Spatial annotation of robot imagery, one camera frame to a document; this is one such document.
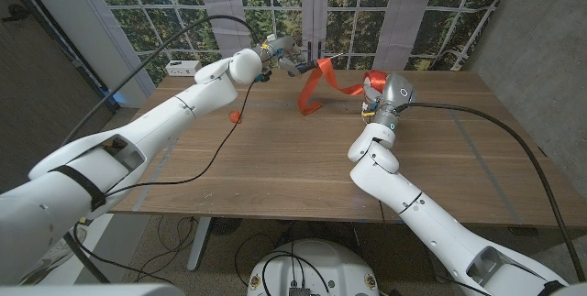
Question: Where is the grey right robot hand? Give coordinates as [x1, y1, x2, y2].
[361, 71, 415, 127]

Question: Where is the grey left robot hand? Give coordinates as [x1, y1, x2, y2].
[259, 34, 317, 78]

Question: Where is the black blue handled screwdriver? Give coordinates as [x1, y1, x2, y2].
[297, 52, 345, 73]

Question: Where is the orange satin ribbon roll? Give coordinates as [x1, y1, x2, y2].
[296, 56, 390, 116]

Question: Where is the printed window forest backdrop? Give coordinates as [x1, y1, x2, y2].
[84, 0, 515, 87]

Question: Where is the white power strip box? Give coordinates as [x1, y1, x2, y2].
[165, 60, 204, 78]

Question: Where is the white robot torso base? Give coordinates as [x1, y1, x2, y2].
[246, 238, 381, 296]

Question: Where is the black round ribbed disc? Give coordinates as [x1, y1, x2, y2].
[209, 216, 243, 236]

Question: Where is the white table leg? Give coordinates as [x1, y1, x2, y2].
[186, 216, 213, 272]

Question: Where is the grey white sneaker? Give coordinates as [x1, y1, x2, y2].
[27, 226, 88, 283]

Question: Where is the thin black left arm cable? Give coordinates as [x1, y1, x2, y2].
[103, 80, 257, 196]

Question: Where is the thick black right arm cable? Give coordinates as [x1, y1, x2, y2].
[393, 101, 587, 283]

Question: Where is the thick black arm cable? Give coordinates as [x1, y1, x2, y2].
[393, 101, 587, 283]
[59, 14, 262, 148]

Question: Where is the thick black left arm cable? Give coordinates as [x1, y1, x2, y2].
[59, 14, 262, 148]

